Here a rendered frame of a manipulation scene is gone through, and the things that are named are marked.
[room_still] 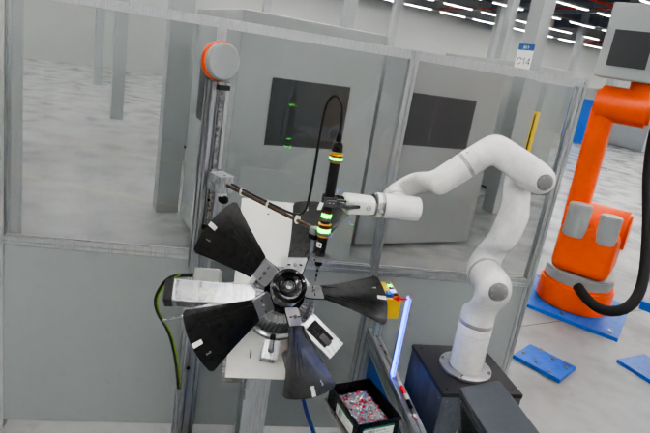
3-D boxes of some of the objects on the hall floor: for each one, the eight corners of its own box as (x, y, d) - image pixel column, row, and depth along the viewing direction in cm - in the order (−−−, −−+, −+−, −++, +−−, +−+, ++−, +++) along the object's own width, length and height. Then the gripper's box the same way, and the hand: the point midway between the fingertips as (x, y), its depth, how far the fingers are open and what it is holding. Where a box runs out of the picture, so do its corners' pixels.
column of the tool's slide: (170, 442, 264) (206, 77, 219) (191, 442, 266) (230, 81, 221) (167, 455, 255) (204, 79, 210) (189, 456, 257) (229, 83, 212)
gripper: (371, 187, 184) (320, 182, 181) (384, 201, 169) (328, 195, 165) (369, 208, 186) (317, 203, 183) (380, 223, 170) (324, 218, 167)
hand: (328, 200), depth 174 cm, fingers closed on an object, 4 cm apart
